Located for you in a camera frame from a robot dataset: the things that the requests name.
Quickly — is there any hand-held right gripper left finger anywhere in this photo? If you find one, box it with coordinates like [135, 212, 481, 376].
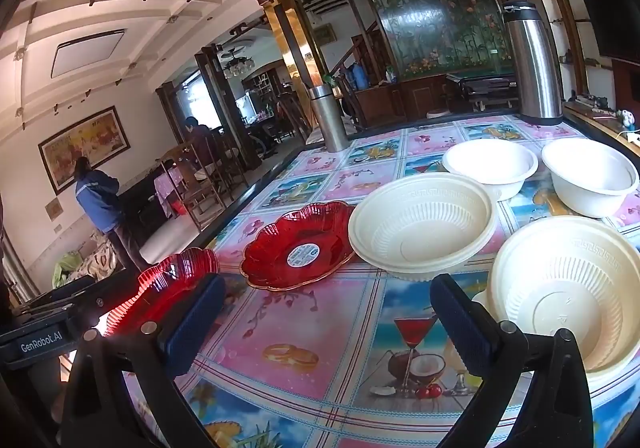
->
[60, 273, 227, 448]

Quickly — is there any large steel thermos flask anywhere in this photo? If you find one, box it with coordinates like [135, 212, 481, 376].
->
[501, 0, 565, 126]

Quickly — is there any white plastic bowl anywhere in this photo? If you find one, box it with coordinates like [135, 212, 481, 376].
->
[442, 139, 540, 201]
[541, 138, 640, 219]

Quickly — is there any cream ribbed plastic bowl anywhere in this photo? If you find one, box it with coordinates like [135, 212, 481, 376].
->
[348, 173, 499, 283]
[472, 216, 640, 389]

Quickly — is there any dark low cabinet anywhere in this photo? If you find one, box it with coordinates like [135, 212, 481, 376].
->
[120, 173, 166, 239]

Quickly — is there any ceiling panel light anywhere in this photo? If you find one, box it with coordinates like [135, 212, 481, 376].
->
[51, 29, 126, 78]

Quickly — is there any framed wall painting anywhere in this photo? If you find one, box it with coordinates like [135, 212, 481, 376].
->
[38, 106, 131, 195]

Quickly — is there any black television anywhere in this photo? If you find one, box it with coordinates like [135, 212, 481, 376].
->
[579, 0, 640, 64]

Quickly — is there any printed tablecloth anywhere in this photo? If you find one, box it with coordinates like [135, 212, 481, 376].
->
[122, 115, 640, 448]

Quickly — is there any pink cloth dining table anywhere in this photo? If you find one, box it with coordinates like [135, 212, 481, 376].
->
[154, 168, 188, 219]

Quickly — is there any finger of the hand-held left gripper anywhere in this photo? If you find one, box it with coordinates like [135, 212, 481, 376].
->
[20, 285, 108, 316]

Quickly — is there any dark wooden chair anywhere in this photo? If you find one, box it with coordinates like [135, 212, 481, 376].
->
[172, 148, 226, 234]

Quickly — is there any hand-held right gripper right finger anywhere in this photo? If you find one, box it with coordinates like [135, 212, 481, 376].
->
[430, 273, 596, 448]

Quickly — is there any patterned sofa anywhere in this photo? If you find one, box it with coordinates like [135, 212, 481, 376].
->
[52, 233, 126, 289]

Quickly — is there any chandelier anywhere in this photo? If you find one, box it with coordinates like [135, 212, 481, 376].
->
[220, 45, 256, 79]

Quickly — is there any green cloth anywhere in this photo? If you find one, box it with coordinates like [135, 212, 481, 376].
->
[52, 250, 83, 286]

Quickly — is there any floral glass panel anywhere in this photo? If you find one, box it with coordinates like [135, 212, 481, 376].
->
[345, 0, 516, 81]

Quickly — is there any small steel tumbler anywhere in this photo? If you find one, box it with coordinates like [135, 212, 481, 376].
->
[307, 84, 350, 154]

